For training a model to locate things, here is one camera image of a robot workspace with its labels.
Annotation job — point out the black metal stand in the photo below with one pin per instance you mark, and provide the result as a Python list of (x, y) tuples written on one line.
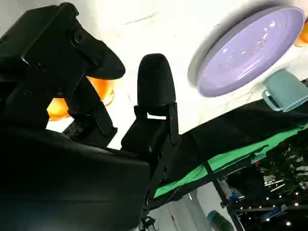
[(215, 179)]

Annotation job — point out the pale green mug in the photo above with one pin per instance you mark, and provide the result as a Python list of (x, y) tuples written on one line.
[(286, 89)]

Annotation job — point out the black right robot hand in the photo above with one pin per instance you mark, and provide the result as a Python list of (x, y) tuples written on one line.
[(60, 173)]

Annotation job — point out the green cylindrical container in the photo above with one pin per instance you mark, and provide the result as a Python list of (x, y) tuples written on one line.
[(219, 221)]

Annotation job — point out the black backdrop cloth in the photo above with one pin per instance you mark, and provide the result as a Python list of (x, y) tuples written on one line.
[(240, 120)]

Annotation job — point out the lilac plate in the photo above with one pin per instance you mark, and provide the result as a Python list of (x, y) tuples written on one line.
[(250, 53)]

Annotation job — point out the orange and white bread roll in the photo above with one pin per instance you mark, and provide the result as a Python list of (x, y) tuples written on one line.
[(302, 36), (103, 89)]

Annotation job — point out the green cloth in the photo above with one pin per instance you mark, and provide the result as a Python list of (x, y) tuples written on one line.
[(240, 154)]

